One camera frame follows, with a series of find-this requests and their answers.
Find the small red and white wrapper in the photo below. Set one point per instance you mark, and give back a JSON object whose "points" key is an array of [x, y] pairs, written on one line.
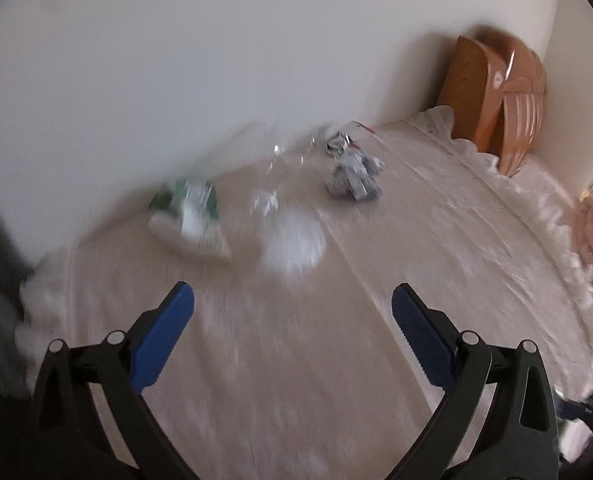
{"points": [[341, 137]]}

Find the green and white carton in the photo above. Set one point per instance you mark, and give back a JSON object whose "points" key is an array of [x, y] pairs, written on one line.
{"points": [[196, 220]]}

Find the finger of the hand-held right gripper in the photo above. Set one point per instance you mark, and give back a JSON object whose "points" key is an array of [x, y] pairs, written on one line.
{"points": [[574, 409]]}

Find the pink bed sheet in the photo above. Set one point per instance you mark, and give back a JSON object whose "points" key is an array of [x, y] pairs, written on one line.
{"points": [[546, 180]]}

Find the clear plastic bag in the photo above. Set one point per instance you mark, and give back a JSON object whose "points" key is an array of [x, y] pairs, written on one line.
{"points": [[296, 245]]}

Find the grey socks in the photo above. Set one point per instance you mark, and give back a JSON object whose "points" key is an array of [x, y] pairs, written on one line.
{"points": [[354, 177]]}

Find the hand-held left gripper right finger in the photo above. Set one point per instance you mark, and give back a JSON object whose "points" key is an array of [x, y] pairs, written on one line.
{"points": [[424, 340]]}

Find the wooden bed headboard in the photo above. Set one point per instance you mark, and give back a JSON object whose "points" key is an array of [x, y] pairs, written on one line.
{"points": [[476, 95]]}

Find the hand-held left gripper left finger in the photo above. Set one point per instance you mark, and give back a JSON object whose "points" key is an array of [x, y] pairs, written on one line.
{"points": [[161, 340]]}

